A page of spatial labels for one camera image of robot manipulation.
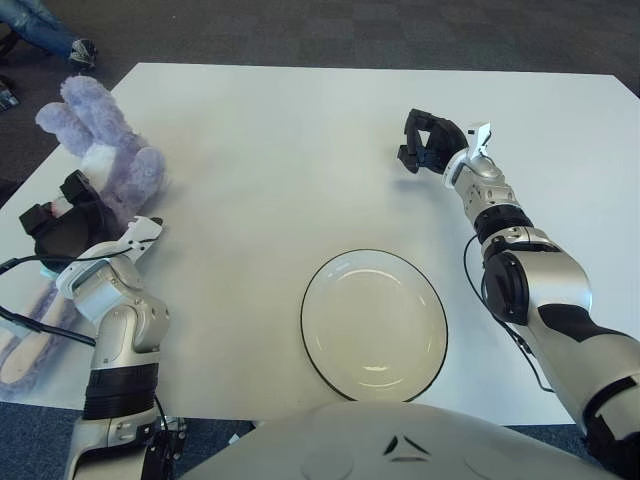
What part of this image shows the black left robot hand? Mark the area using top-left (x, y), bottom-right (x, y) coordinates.
top-left (18, 169), bottom-right (127, 262)

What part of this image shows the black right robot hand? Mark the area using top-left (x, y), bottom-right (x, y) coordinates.
top-left (397, 108), bottom-right (472, 175)

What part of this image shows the purple plush bunny doll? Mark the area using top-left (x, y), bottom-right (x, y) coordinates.
top-left (0, 74), bottom-right (169, 401)

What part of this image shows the white plate with black rim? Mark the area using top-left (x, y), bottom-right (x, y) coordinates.
top-left (300, 248), bottom-right (450, 404)

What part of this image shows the grey white sneaker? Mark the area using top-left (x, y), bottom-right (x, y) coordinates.
top-left (68, 38), bottom-right (99, 70)

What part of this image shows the blue jeans leg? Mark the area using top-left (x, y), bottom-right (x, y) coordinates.
top-left (0, 0), bottom-right (76, 59)

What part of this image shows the silver robot torso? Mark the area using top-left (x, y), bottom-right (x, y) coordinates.
top-left (184, 401), bottom-right (621, 480)

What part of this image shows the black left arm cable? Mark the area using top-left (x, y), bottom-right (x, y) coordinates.
top-left (0, 252), bottom-right (97, 349)

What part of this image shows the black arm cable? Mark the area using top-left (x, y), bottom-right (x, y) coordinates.
top-left (462, 234), bottom-right (556, 394)
top-left (0, 252), bottom-right (97, 349)

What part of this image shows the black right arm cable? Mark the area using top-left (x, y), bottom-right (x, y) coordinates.
top-left (462, 234), bottom-right (556, 394)

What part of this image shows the metal table bracket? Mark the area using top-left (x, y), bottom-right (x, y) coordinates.
top-left (158, 415), bottom-right (187, 451)

